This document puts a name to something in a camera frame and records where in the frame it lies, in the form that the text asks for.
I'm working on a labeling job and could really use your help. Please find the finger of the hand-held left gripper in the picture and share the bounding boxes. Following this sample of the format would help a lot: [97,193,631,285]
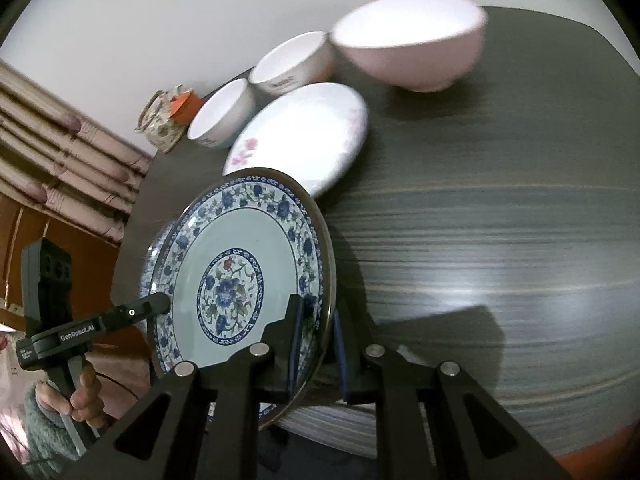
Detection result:
[100,293,171,332]

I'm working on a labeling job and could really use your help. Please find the brown wooden cabinet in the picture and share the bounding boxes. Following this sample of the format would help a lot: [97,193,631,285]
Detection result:
[0,192,151,391]

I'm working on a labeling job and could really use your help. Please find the white bowl black print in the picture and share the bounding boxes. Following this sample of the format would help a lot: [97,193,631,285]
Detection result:
[248,31,335,97]

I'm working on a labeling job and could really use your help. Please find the floral teapot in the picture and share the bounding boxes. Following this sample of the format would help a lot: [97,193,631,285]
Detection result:
[136,87,183,153]

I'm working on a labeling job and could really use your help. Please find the person's left hand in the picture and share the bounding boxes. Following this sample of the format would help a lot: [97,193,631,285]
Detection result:
[37,364,110,429]

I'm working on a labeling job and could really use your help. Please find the white plate pink flowers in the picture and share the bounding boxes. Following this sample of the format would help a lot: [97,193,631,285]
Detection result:
[222,81,370,198]

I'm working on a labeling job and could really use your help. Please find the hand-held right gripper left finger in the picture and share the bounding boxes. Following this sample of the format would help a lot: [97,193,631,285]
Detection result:
[60,294,306,480]

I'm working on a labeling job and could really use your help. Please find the person's left forearm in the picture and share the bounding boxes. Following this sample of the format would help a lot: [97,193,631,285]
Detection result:
[0,385,83,477]

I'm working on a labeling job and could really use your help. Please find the orange cup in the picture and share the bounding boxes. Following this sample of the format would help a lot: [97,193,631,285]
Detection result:
[169,89,203,125]

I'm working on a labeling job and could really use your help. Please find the plain white bowl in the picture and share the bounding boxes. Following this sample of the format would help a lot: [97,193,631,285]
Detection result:
[187,79,256,148]

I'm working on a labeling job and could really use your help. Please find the blue floral plate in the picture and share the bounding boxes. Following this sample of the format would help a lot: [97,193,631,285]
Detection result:
[146,167,335,433]
[139,220,286,431]

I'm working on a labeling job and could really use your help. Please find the large pink bowl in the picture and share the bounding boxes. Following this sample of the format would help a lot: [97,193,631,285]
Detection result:
[330,0,488,93]

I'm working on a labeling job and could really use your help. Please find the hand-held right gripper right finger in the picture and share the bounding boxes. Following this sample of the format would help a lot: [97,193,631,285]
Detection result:
[333,296,573,480]

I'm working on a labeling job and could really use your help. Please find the striped beige curtain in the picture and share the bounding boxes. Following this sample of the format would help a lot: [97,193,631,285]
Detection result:
[0,60,153,248]

